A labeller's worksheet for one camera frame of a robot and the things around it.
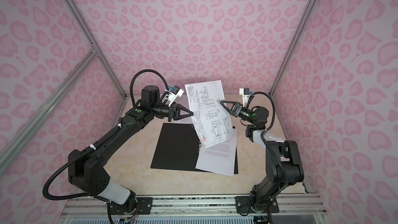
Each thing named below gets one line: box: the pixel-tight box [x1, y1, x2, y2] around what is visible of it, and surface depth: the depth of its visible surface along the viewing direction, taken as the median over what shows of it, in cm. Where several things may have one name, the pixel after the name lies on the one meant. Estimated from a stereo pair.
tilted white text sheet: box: [184, 86, 200, 134], surface depth 69 cm
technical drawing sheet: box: [184, 79, 234, 147], surface depth 73 cm
